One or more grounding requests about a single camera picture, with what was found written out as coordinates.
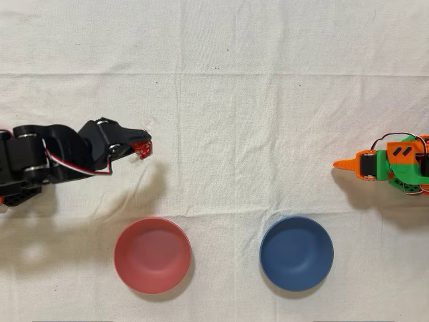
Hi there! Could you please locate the red candy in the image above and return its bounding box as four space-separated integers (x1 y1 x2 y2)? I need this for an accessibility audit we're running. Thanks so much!
129 116 161 166

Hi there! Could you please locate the blue bowl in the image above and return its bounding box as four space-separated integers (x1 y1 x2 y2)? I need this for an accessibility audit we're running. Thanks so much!
259 215 334 292

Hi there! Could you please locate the red bowl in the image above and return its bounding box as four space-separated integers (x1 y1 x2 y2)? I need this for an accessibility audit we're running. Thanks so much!
113 216 192 295

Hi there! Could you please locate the white tablecloth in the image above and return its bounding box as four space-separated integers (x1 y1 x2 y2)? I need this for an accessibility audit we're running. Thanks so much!
0 0 429 322

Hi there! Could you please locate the black arm servo cable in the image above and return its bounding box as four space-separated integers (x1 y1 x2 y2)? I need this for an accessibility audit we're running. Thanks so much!
42 139 114 178

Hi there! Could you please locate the orange arm servo cable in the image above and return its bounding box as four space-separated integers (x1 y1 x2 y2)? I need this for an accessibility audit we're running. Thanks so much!
370 132 429 152

